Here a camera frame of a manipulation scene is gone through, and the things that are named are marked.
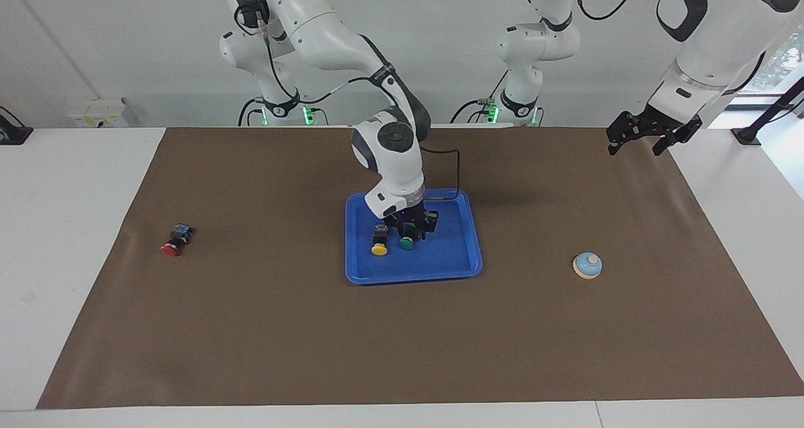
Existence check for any light blue desk bell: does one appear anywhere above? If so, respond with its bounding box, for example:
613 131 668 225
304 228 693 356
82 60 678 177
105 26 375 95
572 252 604 280

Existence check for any red push button switch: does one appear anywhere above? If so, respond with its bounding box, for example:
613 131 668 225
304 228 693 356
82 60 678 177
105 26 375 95
160 223 194 257

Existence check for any blue plastic tray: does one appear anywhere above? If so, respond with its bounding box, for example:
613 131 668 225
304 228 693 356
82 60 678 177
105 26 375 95
344 188 484 285

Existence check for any brown table mat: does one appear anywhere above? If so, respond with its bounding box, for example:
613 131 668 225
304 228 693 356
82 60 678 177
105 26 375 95
36 126 804 410

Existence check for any window with greenery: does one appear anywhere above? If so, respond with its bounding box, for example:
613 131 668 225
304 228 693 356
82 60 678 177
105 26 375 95
751 29 804 96

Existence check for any black stand base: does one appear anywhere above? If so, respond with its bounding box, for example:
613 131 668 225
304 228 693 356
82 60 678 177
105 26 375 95
0 106 33 146

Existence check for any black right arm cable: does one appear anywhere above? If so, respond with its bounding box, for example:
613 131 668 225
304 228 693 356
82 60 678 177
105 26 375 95
236 4 462 201

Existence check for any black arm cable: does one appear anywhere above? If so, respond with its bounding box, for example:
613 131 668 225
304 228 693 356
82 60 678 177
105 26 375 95
573 0 770 96
236 4 462 201

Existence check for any black camera stand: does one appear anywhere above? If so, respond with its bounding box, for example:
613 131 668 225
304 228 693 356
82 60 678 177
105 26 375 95
731 76 804 147

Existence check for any black base cable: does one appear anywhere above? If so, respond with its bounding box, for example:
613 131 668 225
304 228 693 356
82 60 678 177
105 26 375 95
237 97 266 127
450 70 506 126

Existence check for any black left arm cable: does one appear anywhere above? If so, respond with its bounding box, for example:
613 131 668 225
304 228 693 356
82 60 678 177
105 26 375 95
573 0 770 96

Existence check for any white wall outlet box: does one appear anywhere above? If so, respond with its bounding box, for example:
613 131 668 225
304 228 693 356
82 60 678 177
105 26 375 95
68 97 131 128

